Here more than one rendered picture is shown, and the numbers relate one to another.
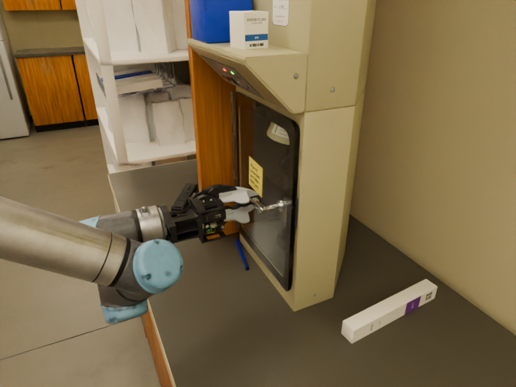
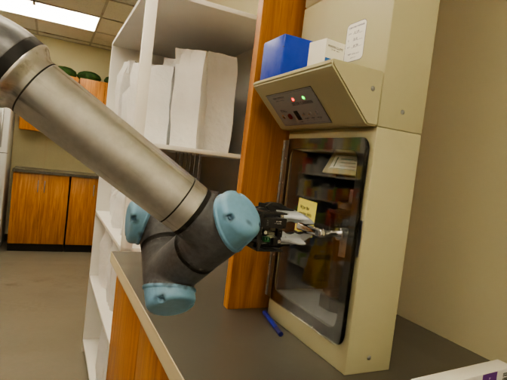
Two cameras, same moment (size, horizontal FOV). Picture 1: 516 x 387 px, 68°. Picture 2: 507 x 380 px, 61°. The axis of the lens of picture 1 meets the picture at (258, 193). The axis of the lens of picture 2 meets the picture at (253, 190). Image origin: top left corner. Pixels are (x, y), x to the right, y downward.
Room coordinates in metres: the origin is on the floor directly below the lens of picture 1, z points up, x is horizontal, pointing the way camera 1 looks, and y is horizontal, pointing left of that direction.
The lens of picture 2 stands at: (-0.12, 0.13, 1.31)
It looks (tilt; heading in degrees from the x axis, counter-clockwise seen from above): 3 degrees down; 0
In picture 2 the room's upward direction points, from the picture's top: 7 degrees clockwise
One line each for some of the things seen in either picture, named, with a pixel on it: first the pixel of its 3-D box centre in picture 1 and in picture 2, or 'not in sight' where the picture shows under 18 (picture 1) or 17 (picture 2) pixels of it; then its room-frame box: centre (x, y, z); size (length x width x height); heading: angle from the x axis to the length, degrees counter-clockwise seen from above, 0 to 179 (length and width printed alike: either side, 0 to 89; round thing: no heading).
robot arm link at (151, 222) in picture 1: (151, 224); not in sight; (0.63, 0.21, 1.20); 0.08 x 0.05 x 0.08; 25
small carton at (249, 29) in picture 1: (249, 29); (325, 58); (0.74, 0.02, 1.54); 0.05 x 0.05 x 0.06; 34
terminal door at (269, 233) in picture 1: (260, 188); (310, 229); (0.81, -0.01, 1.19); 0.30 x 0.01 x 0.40; 25
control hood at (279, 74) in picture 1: (239, 71); (307, 101); (0.79, 0.04, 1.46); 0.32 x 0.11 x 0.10; 26
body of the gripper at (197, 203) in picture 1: (193, 218); (248, 227); (0.66, 0.13, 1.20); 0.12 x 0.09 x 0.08; 115
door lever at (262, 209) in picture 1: (262, 200); (318, 230); (0.73, -0.01, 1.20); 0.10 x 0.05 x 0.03; 25
